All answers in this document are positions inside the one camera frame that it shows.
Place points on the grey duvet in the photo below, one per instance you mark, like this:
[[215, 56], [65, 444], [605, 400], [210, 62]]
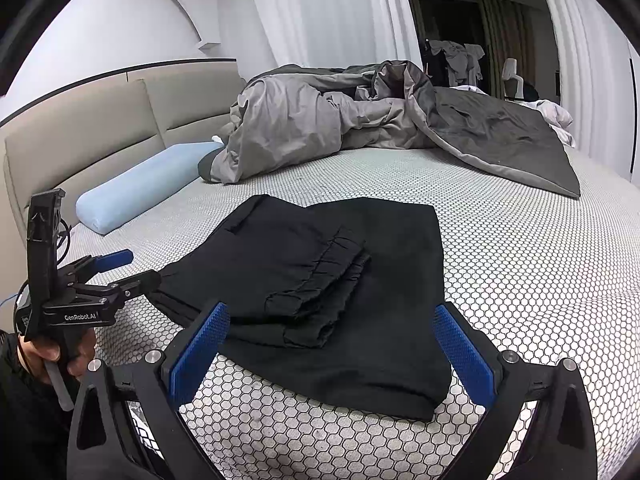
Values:
[[300, 120]]

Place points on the beige padded headboard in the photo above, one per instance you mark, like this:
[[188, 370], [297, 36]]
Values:
[[100, 125]]

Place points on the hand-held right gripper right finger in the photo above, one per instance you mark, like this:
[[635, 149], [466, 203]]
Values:
[[462, 355]]

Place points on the bed with hexagon patterned sheet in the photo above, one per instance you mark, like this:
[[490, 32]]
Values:
[[500, 220]]

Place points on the brown curtain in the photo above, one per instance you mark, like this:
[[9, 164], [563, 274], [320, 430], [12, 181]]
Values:
[[500, 25]]

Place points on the person's left hand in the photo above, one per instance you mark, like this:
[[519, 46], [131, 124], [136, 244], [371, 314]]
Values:
[[82, 355]]

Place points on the grey clothes on rack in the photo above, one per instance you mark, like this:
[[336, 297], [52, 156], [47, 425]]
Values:
[[457, 57]]

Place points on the person's left forearm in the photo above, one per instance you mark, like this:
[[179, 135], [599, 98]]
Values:
[[25, 420]]

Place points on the black pants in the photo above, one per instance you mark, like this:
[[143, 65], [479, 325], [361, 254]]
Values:
[[350, 335]]

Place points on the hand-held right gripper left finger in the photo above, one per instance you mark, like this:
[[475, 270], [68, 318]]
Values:
[[200, 355]]

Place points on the white curtain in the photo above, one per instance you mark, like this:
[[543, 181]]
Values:
[[325, 10], [590, 60]]

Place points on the white chair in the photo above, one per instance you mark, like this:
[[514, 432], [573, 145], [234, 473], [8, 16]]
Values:
[[511, 77]]

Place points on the light blue pillow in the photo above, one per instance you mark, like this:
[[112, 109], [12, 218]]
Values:
[[140, 185]]

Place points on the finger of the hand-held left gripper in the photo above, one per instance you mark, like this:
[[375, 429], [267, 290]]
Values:
[[137, 284], [115, 259]]

